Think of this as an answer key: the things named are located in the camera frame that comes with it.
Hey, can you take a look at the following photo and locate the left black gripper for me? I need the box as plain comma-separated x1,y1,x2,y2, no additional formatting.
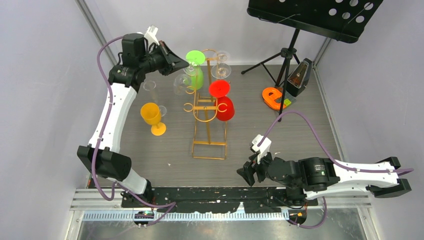
139,40,189,76

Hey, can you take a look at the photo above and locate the clear wine glass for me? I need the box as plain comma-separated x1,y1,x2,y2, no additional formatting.
213,50,230,63
173,68,196,96
210,62,232,80
143,80,167,117

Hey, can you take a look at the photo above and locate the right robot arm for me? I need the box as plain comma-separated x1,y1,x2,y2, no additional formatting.
236,153,412,206

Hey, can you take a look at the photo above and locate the clear wine glass front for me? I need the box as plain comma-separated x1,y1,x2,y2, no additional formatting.
143,80,167,117

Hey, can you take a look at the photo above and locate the green toy brick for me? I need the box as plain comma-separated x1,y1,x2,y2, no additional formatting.
283,98,292,108

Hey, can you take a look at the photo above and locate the black metronome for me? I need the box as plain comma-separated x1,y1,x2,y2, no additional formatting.
287,58,313,97

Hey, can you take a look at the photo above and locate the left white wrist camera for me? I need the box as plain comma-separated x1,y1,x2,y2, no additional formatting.
137,25,160,45

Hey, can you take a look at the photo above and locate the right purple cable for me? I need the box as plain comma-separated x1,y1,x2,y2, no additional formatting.
256,110,415,230

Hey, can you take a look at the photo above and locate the green wine glass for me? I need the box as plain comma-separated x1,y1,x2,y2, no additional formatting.
184,50,206,91

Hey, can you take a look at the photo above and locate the yellow wine glass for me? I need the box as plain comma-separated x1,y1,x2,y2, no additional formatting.
140,102,167,136

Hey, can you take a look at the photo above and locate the orange toy track piece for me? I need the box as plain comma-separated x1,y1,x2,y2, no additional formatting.
261,87,287,111

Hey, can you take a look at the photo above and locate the black music stand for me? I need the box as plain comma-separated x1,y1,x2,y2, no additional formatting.
240,0,384,123

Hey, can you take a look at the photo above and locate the red wine glass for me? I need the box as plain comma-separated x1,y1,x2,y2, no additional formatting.
208,79,235,122

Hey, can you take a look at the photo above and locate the gold wire glass rack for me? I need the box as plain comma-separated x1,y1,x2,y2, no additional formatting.
183,49,228,160

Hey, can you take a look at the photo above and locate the clear wine glass back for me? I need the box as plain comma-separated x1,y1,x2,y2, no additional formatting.
213,50,230,63

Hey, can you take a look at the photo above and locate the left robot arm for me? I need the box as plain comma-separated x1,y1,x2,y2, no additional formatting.
77,32,189,207

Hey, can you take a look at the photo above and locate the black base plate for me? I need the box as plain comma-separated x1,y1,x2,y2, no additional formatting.
150,186,319,215

